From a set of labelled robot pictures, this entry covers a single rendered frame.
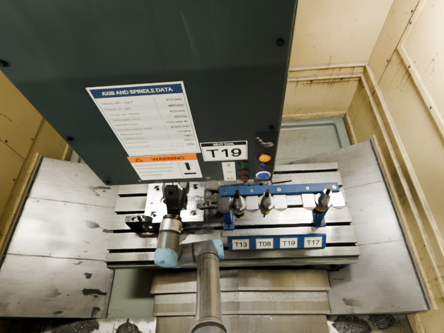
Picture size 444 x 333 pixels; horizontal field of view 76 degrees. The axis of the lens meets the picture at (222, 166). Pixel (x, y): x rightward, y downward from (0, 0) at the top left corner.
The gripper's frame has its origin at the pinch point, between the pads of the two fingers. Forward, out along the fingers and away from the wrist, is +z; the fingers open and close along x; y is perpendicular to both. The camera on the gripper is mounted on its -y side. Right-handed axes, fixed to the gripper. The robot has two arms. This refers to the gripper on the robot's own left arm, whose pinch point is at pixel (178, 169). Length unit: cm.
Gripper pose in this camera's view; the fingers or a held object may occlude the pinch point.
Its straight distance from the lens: 111.6
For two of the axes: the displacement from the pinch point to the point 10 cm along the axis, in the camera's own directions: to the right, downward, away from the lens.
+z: 0.7, -8.6, 5.1
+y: 0.9, 5.1, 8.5
